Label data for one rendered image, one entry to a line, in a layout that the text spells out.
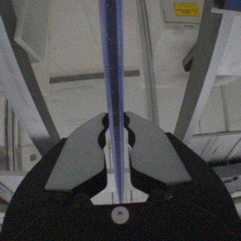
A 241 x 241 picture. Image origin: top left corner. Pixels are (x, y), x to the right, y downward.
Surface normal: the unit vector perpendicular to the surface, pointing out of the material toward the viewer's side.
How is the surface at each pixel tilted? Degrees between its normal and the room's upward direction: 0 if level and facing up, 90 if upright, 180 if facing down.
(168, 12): 90
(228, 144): 43
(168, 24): 90
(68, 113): 90
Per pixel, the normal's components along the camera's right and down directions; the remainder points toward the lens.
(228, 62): 0.03, 0.68
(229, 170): -0.06, -0.73
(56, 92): -0.03, -0.07
